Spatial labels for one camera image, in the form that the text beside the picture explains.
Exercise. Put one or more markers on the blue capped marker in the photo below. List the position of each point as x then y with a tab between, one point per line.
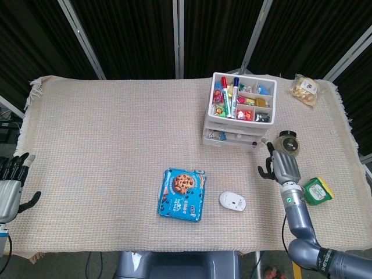
234	96

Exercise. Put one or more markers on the white dice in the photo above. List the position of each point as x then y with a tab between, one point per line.
211	135

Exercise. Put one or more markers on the small blue trinket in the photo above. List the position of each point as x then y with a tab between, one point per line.
264	89

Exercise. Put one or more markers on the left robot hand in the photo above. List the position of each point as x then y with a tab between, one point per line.
7	194

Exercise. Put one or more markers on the clear snack bag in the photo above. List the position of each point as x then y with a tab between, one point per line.
303	90

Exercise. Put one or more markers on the small red trinkets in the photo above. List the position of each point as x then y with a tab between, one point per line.
245	115

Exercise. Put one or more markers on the beige woven tablecloth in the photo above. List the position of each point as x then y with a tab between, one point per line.
116	145

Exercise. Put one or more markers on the green yellow sponge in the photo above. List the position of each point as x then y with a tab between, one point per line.
318	191

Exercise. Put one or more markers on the clear plastic drawer with dice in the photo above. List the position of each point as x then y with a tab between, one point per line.
238	142

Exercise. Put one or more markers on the small blue clip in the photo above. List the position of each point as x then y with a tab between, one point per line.
222	136

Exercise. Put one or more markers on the white drawer organizer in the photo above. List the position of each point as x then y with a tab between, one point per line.
210	113

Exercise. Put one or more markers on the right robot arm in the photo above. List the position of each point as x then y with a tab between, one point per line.
299	221

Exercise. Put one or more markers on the red capped marker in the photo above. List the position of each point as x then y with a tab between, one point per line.
225	97

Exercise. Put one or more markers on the white computer mouse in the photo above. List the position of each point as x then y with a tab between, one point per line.
231	201

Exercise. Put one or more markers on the glass spice jar black lid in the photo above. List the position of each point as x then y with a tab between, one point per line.
287	143

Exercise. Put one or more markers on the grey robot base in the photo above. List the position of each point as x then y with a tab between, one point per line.
174	266

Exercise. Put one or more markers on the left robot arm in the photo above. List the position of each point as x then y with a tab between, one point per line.
2	235

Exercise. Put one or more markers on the aluminium frame post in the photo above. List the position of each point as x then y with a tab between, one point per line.
348	52
82	40
255	37
11	106
178	37

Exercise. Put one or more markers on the black binder clip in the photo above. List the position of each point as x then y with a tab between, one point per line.
262	117

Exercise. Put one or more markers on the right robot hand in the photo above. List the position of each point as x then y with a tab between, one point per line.
286	168

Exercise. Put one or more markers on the black pleated curtain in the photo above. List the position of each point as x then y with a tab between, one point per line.
130	37

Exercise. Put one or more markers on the blue cookie package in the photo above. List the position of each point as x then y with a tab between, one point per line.
180	194

